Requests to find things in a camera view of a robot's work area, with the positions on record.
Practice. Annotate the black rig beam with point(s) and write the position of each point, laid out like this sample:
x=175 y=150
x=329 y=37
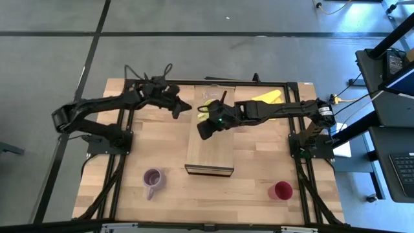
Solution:
x=64 y=227

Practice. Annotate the black power adapter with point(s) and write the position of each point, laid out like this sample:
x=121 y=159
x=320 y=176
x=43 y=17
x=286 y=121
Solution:
x=394 y=64

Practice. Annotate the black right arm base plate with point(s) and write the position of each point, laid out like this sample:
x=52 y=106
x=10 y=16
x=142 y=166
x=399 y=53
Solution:
x=325 y=150

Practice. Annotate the brown cardboard box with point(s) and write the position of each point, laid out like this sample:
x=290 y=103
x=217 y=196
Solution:
x=410 y=55

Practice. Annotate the black desk with devices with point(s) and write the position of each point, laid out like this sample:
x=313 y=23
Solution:
x=388 y=110

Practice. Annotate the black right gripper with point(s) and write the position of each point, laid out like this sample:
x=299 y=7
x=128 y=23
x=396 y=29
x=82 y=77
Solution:
x=226 y=115

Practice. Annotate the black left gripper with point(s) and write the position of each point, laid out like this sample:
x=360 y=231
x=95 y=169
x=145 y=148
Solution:
x=169 y=97

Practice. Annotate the clear glass cup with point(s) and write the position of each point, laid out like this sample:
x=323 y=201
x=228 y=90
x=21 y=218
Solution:
x=211 y=94

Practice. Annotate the black desk with keyboard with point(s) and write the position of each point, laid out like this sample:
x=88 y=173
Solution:
x=381 y=145

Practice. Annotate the wooden shelf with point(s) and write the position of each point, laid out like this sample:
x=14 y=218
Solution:
x=210 y=149

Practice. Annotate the black caster wheel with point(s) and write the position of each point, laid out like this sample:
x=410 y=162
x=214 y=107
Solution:
x=372 y=198

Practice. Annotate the yellow mug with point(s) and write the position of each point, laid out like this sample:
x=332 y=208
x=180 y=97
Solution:
x=202 y=117

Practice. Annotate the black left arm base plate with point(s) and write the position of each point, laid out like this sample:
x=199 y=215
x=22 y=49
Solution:
x=97 y=149

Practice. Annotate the black keyboard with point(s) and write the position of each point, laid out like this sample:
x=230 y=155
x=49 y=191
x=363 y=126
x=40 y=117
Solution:
x=404 y=171

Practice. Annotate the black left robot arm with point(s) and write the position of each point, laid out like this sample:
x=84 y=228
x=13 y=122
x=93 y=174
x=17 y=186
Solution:
x=97 y=103

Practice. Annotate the yellow folded cloth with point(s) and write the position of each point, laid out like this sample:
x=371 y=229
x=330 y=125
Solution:
x=266 y=96

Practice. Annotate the black aluminium table frame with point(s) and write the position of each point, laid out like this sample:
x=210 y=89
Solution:
x=239 y=83

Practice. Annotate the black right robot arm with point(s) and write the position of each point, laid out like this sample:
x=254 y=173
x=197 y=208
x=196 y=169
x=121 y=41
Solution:
x=284 y=110

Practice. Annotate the yellow power plug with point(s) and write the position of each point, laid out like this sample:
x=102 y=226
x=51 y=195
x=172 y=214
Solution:
x=336 y=98

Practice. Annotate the grey metal rack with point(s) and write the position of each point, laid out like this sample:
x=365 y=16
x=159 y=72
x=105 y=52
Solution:
x=395 y=24

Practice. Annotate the red cup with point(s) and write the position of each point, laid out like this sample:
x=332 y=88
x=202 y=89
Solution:
x=284 y=191

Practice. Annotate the long black diagonal pole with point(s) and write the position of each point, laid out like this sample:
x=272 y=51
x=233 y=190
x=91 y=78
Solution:
x=391 y=37

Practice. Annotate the short black diagonal pole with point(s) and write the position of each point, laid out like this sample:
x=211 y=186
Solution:
x=355 y=128

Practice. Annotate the purple mug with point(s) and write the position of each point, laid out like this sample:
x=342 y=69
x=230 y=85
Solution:
x=153 y=179

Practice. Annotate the grey furniture foot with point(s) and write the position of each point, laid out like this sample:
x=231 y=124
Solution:
x=9 y=148

